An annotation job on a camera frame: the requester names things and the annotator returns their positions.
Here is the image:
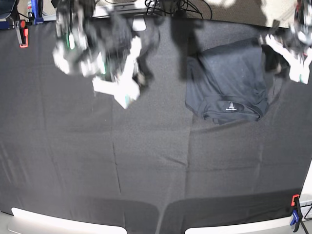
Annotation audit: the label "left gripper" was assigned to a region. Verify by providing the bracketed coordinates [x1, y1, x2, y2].
[258, 29, 312, 84]

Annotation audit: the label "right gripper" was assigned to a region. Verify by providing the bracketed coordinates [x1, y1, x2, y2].
[52, 36, 149, 109]

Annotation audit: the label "dark navy t-shirt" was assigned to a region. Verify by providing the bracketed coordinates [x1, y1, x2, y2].
[185, 38, 269, 125]

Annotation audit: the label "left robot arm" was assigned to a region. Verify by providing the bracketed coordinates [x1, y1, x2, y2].
[258, 0, 312, 84]

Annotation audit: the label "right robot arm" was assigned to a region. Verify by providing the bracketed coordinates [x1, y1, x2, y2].
[53, 0, 155, 109]

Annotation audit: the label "black table cover cloth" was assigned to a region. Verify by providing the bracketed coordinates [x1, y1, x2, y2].
[0, 18, 312, 234]

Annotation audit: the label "blue clamp top left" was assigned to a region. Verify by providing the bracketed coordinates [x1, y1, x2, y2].
[27, 0, 44, 25]

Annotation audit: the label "red black clamp left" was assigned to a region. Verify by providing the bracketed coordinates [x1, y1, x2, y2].
[14, 20, 28, 48]

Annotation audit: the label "blue orange clamp bottom right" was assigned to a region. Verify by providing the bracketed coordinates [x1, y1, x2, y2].
[290, 194, 309, 234]

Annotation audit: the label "white mount plate top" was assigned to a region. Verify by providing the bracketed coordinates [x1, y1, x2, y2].
[132, 18, 147, 32]

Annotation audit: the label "tangled black cables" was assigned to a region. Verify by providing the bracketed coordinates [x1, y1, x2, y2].
[97, 0, 215, 19]

